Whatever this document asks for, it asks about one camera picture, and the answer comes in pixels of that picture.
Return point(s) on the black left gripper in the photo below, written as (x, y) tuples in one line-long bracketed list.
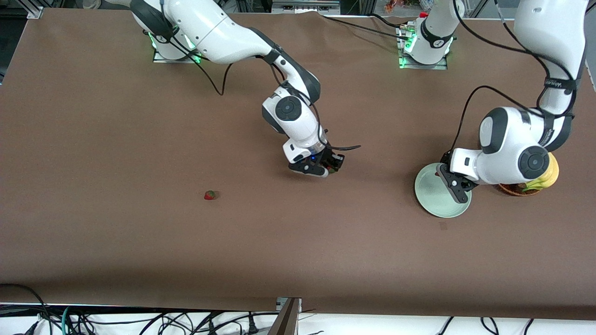
[(445, 158)]

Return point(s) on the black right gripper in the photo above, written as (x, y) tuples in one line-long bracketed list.
[(333, 159)]

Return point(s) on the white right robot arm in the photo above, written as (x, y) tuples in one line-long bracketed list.
[(209, 28)]

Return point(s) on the light green plate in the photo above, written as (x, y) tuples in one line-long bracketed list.
[(437, 200)]

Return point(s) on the brown wicker basket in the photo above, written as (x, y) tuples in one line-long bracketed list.
[(512, 190)]

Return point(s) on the brown table cover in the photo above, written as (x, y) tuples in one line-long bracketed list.
[(279, 242)]

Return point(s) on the yellow banana bunch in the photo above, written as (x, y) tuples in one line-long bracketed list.
[(549, 174)]

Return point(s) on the orange red toy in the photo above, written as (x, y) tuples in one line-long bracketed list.
[(393, 5)]

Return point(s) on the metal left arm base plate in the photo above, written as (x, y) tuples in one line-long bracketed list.
[(421, 66)]

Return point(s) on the grey metal frame box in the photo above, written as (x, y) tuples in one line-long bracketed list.
[(305, 5)]

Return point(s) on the metal profile bracket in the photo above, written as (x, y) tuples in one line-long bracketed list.
[(286, 321)]

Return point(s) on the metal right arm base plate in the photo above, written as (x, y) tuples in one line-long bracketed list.
[(167, 59)]

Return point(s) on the metal corner bracket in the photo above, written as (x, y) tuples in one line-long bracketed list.
[(35, 12)]

